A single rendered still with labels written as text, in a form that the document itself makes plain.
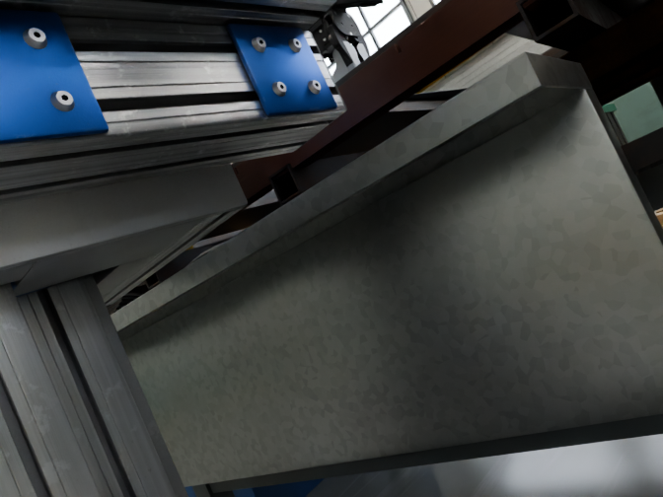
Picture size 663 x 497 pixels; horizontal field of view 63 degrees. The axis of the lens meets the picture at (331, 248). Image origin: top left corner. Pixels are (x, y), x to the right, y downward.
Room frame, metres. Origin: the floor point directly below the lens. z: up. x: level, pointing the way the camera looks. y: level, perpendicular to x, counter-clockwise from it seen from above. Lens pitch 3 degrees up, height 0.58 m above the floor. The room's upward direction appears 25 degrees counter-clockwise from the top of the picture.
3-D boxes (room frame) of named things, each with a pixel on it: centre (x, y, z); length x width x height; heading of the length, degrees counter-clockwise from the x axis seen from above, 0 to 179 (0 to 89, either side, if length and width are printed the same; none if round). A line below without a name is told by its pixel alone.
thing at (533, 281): (0.97, 0.19, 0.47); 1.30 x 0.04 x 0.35; 51
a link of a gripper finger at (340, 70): (0.91, -0.15, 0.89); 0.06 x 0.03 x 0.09; 51
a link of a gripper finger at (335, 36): (0.89, -0.16, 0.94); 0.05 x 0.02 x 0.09; 141
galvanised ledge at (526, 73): (0.91, 0.24, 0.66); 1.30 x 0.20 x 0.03; 51
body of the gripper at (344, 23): (0.93, -0.16, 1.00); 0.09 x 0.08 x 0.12; 51
